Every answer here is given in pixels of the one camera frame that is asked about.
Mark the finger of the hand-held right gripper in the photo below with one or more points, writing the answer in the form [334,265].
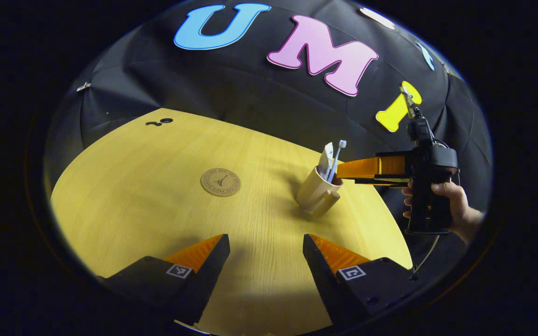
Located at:
[371,168]
[395,183]

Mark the white toothpaste tube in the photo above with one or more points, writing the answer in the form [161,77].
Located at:
[326,161]

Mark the round brown coaster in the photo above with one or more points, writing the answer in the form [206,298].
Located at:
[220,182]

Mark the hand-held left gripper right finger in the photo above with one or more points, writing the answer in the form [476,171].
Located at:
[321,280]

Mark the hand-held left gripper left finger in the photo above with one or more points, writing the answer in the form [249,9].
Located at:
[208,280]

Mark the beige cup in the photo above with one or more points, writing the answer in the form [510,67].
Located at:
[313,193]

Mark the black backdrop cloth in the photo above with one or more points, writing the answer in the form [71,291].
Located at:
[231,88]

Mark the wooden desktop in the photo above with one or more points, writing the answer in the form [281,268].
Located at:
[157,219]

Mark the light blue toothbrush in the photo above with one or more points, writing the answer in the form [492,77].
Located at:
[336,161]

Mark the silver metal clip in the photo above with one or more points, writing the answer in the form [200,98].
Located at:
[83,87]

